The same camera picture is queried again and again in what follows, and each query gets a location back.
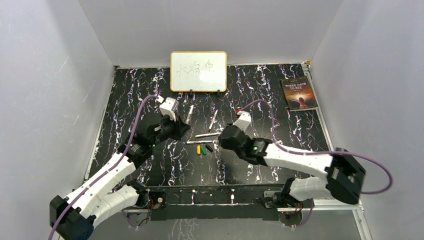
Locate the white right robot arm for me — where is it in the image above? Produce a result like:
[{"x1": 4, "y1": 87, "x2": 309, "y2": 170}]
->
[{"x1": 218, "y1": 125, "x2": 366, "y2": 207}]

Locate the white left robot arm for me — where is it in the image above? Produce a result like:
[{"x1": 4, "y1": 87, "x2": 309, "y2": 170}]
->
[{"x1": 48, "y1": 113, "x2": 191, "y2": 240}]

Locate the dark Three Days book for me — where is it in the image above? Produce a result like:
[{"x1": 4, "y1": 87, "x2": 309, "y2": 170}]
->
[{"x1": 281, "y1": 76, "x2": 318, "y2": 112}]

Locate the black pen cap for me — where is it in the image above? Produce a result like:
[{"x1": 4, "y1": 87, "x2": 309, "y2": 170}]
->
[{"x1": 205, "y1": 144, "x2": 214, "y2": 153}]

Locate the white pen blue cap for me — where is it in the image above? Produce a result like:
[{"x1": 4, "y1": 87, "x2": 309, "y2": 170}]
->
[{"x1": 185, "y1": 104, "x2": 195, "y2": 125}]

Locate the white dry-erase board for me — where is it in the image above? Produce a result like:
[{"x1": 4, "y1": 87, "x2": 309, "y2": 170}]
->
[{"x1": 170, "y1": 51, "x2": 228, "y2": 93}]

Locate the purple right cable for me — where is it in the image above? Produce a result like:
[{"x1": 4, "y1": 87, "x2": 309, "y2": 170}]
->
[{"x1": 238, "y1": 99, "x2": 394, "y2": 195}]

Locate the green pen cap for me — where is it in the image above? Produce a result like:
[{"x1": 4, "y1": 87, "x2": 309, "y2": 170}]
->
[{"x1": 200, "y1": 145, "x2": 207, "y2": 155}]

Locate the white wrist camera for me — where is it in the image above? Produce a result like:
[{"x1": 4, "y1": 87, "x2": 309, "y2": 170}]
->
[
  {"x1": 233, "y1": 110, "x2": 252, "y2": 132},
  {"x1": 159, "y1": 97, "x2": 179, "y2": 122}
]

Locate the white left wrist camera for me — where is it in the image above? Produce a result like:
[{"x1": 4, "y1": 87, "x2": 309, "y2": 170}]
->
[{"x1": 159, "y1": 97, "x2": 179, "y2": 122}]

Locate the white pen green tip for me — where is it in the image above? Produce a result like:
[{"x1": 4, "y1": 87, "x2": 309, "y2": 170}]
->
[{"x1": 194, "y1": 132, "x2": 222, "y2": 139}]

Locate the purple cable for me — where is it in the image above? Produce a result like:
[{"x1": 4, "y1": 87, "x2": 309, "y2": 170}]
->
[
  {"x1": 238, "y1": 99, "x2": 394, "y2": 195},
  {"x1": 47, "y1": 94, "x2": 165, "y2": 240}
]

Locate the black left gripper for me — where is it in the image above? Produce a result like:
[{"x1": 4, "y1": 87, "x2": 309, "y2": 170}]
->
[{"x1": 150, "y1": 112, "x2": 191, "y2": 148}]

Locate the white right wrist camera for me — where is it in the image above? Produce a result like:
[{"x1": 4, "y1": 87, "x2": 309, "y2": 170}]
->
[{"x1": 233, "y1": 110, "x2": 252, "y2": 132}]

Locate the white pen red tip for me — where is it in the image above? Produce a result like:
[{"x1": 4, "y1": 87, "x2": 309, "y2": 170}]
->
[{"x1": 208, "y1": 110, "x2": 218, "y2": 132}]

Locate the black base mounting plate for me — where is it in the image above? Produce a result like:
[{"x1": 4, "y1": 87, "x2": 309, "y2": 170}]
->
[{"x1": 149, "y1": 184, "x2": 283, "y2": 221}]

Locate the white pen lower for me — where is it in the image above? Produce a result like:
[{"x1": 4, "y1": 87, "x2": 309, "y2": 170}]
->
[{"x1": 184, "y1": 140, "x2": 214, "y2": 145}]

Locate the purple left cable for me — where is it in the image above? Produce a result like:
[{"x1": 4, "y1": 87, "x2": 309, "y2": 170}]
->
[{"x1": 47, "y1": 94, "x2": 165, "y2": 240}]

